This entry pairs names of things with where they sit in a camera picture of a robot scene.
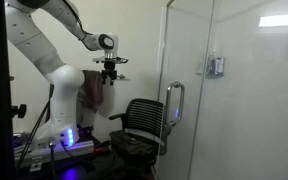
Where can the fixed glass shower panel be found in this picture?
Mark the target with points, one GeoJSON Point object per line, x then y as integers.
{"type": "Point", "coordinates": [257, 110]}

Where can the black slatted office chair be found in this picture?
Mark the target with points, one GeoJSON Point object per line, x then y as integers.
{"type": "Point", "coordinates": [144, 116]}

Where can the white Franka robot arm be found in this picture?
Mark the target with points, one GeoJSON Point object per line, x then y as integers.
{"type": "Point", "coordinates": [62, 100]}

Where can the white cabinet door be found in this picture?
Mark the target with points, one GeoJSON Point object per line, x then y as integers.
{"type": "Point", "coordinates": [184, 43]}

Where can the dark cloth on chair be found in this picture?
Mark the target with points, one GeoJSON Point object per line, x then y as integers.
{"type": "Point", "coordinates": [132, 145]}

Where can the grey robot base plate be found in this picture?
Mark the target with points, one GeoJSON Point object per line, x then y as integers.
{"type": "Point", "coordinates": [57, 151]}

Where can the brown hanging towel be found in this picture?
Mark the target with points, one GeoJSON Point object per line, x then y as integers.
{"type": "Point", "coordinates": [92, 90]}

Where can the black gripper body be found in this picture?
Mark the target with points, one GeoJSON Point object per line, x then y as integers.
{"type": "Point", "coordinates": [109, 69]}

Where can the wrist camera mount plate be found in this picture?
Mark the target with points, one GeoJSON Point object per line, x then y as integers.
{"type": "Point", "coordinates": [110, 59]}

